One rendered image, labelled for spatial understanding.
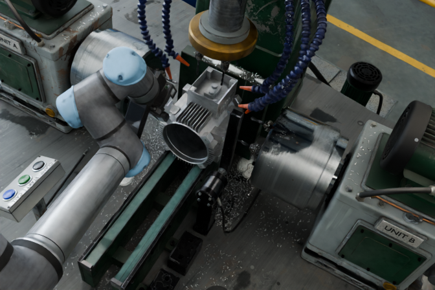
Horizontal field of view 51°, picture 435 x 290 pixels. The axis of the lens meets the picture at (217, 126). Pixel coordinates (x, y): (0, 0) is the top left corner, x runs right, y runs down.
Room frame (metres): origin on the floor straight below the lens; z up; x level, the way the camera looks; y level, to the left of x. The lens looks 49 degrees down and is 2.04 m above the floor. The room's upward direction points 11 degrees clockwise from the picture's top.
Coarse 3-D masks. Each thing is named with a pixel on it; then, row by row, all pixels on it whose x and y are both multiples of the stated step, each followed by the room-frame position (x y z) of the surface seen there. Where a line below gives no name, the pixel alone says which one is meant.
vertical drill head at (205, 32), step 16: (224, 0) 0.91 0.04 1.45; (240, 0) 0.92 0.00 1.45; (208, 16) 0.94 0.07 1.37; (224, 16) 0.91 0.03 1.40; (240, 16) 0.93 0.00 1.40; (192, 32) 0.91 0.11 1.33; (208, 32) 0.90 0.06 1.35; (224, 32) 0.91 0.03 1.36; (240, 32) 0.92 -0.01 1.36; (256, 32) 0.96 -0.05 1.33; (208, 48) 0.87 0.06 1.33; (224, 48) 0.88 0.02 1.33; (240, 48) 0.89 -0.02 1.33; (224, 64) 0.89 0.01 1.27
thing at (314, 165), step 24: (288, 120) 0.84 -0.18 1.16; (312, 120) 0.86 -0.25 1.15; (264, 144) 0.77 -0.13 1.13; (288, 144) 0.77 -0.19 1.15; (312, 144) 0.77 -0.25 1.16; (336, 144) 0.80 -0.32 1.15; (264, 168) 0.73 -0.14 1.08; (288, 168) 0.72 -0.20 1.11; (312, 168) 0.72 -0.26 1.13; (336, 168) 0.73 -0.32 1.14; (288, 192) 0.69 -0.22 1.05; (312, 192) 0.68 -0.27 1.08
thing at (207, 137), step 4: (236, 96) 0.96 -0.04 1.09; (232, 100) 0.96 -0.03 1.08; (236, 100) 0.95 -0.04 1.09; (240, 100) 0.96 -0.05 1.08; (236, 104) 0.95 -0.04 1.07; (172, 116) 0.84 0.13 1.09; (168, 120) 0.83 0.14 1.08; (172, 120) 0.83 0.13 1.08; (208, 132) 0.81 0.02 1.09; (204, 136) 0.79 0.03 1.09; (208, 136) 0.80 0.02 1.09; (204, 140) 0.79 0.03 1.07; (208, 140) 0.79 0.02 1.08; (164, 144) 0.84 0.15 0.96; (164, 148) 0.83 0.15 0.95; (168, 148) 0.83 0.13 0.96; (200, 164) 0.79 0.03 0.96; (204, 164) 0.79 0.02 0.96; (200, 168) 0.79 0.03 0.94
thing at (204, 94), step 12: (204, 72) 0.98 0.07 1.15; (216, 72) 1.00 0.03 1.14; (192, 84) 0.93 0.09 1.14; (204, 84) 0.97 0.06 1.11; (216, 84) 0.96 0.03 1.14; (228, 84) 0.99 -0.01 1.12; (192, 96) 0.90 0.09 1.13; (204, 96) 0.89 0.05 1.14; (216, 96) 0.93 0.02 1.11; (228, 96) 0.93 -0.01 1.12; (216, 108) 0.87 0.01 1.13
